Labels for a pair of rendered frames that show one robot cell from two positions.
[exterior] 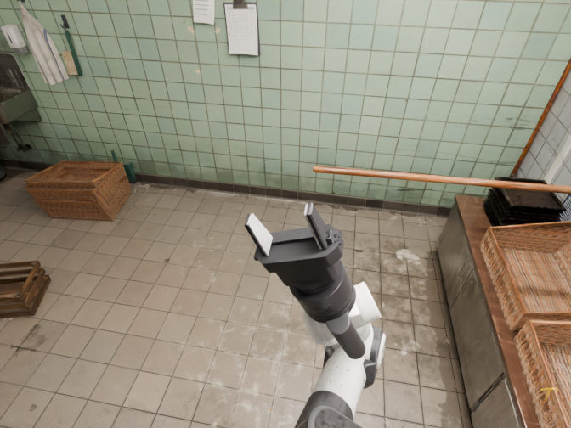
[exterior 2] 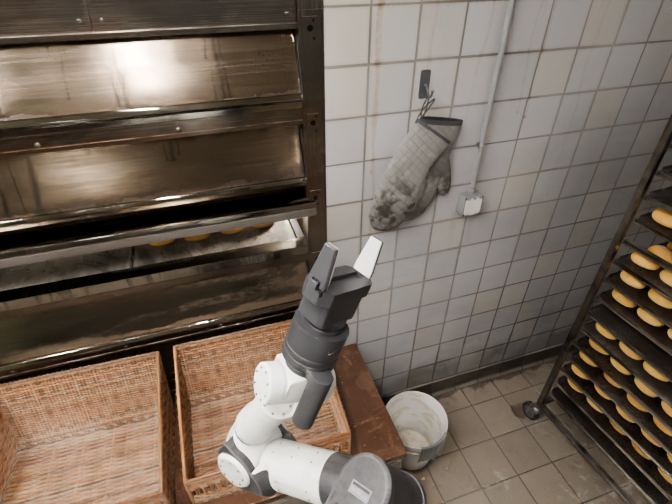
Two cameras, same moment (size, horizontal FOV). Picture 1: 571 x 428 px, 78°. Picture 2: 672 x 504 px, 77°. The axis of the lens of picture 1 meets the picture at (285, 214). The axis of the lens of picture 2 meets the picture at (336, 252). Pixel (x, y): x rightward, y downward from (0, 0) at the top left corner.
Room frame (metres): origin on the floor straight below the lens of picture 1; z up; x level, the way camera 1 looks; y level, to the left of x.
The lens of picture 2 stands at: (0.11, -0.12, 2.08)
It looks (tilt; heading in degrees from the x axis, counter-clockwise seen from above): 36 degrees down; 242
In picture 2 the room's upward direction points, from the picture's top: straight up
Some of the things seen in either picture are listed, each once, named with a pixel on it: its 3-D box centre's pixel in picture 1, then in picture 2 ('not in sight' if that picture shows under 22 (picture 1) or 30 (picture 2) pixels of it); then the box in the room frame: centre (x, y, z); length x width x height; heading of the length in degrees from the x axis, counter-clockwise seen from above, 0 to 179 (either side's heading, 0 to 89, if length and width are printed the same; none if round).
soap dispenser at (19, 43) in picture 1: (15, 40); not in sight; (2.89, 2.06, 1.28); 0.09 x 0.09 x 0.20; 80
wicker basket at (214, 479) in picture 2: not in sight; (259, 399); (-0.09, -1.09, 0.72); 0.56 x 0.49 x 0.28; 169
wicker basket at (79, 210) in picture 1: (86, 195); not in sight; (2.42, 1.75, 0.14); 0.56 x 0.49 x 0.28; 86
